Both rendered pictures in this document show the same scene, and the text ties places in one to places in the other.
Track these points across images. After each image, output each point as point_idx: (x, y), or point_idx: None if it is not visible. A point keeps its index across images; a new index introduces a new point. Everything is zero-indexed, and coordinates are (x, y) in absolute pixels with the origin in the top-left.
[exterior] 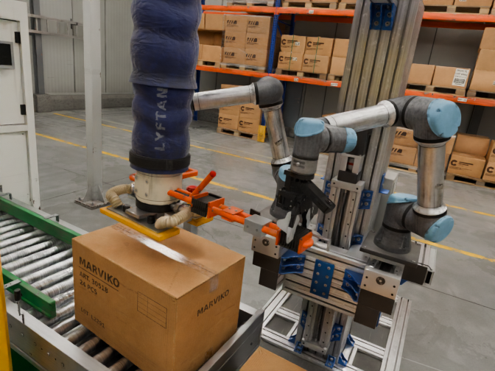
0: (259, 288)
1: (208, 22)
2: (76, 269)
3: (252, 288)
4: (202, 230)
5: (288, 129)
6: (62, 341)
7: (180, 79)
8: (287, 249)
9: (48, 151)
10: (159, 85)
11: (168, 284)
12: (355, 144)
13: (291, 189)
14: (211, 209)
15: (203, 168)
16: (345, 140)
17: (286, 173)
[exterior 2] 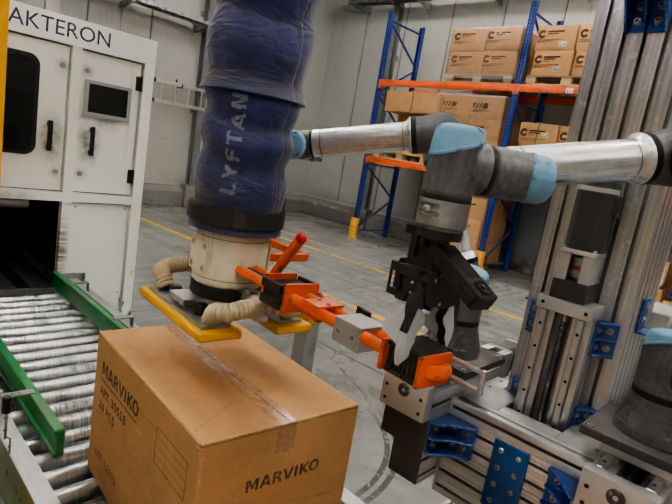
0: (422, 494)
1: (416, 103)
2: (97, 382)
3: (409, 491)
4: (352, 384)
5: (522, 261)
6: (46, 494)
7: (270, 82)
8: (446, 413)
9: (178, 252)
10: (235, 87)
11: (200, 421)
12: (552, 185)
13: (416, 261)
14: (289, 297)
15: (379, 299)
16: (528, 173)
17: (409, 230)
